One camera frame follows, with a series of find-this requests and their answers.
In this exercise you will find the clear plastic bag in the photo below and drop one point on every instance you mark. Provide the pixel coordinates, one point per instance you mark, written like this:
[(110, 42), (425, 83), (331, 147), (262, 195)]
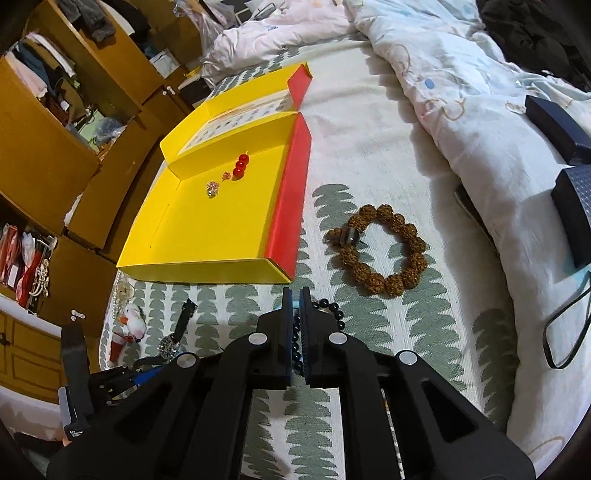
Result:
[(203, 25)]

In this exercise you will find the red bead charm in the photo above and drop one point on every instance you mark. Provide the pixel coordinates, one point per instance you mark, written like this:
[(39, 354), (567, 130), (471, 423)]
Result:
[(239, 170)]

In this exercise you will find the black clothing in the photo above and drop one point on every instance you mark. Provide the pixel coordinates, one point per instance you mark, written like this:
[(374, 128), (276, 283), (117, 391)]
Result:
[(531, 32)]

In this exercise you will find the white rabbit plush hair clip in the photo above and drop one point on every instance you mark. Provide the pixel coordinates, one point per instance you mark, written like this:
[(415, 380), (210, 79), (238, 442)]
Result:
[(134, 323)]

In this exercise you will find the red plush stocking ornament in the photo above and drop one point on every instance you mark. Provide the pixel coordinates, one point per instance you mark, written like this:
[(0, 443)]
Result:
[(116, 348)]

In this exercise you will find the navy blue box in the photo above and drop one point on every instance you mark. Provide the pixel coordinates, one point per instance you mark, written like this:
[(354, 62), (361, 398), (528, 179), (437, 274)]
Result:
[(554, 120)]

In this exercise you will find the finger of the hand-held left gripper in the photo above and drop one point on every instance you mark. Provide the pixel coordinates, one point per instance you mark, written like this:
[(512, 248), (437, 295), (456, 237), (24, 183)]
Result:
[(111, 383)]

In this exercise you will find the red packets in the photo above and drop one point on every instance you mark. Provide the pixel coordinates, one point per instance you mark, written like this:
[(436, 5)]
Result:
[(21, 263)]

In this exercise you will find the hanging clothes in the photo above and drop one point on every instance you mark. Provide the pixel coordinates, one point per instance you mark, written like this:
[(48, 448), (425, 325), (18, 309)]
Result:
[(34, 74)]

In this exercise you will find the wooden wardrobe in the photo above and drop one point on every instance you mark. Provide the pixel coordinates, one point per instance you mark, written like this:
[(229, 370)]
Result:
[(46, 161)]

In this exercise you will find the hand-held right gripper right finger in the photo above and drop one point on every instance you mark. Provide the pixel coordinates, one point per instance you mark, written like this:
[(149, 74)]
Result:
[(305, 350)]

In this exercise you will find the pale floral quilt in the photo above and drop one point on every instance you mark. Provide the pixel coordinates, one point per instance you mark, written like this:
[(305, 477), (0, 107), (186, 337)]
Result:
[(461, 115)]

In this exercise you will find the white green patterned bedsheet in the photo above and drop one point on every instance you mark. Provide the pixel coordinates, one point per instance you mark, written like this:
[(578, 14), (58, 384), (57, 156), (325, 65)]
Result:
[(369, 138)]

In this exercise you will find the yellow cardboard box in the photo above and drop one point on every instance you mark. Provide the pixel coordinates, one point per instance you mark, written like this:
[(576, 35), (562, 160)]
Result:
[(221, 240)]

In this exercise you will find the pink crystal hair clip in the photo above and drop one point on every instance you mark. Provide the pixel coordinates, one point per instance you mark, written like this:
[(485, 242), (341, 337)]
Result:
[(212, 189)]

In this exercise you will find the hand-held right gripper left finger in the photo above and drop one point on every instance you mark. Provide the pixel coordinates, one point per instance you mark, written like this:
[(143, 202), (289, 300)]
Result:
[(288, 350)]

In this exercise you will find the dark patterned box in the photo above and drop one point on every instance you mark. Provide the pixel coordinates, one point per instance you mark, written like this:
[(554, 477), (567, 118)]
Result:
[(575, 212)]

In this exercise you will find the grey folded clothes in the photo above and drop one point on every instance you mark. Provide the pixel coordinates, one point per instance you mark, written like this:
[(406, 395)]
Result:
[(97, 18)]

